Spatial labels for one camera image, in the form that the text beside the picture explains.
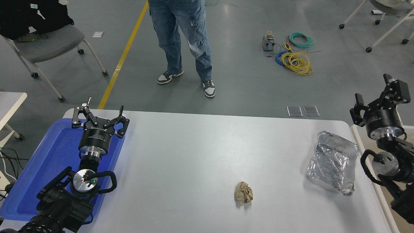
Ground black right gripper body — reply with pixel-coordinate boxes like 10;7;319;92
364;108;405;134

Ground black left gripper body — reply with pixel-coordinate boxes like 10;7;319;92
79;125;114;151

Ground silver foil plate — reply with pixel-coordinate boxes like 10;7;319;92
307;131;359;196

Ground clear floor plate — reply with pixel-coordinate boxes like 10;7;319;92
303;105;320;117

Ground large pale bin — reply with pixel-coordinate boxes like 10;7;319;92
350;124;414;233

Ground blue plastic tray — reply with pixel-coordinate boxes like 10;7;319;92
0;118;126;222

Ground grey seat chair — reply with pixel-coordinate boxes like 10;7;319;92
0;24;109;103

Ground white power strip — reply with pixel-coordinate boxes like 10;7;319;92
0;171;13;194

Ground olive cloth pouch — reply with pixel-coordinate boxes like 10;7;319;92
17;33;42;43

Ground person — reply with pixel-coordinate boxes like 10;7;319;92
147;0;216;98

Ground grey electrical box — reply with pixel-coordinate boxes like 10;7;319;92
262;31;276;51

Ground black garment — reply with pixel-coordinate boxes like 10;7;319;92
0;0;75;41

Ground crumpled tan paper ball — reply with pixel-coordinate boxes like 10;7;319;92
234;181;254;204

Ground white frame wheeled chair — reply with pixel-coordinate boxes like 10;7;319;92
339;0;414;53

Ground black cable bundle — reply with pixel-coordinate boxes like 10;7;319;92
0;147;30;199

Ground yellow cable coil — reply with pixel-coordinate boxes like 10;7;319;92
280;52;314;76

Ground blue cable coil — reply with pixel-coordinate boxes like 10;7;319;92
275;50;291;66

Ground green cable coil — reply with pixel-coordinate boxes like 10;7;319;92
288;32;316;50

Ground teal cable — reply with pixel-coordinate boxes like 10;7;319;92
204;0;238;7

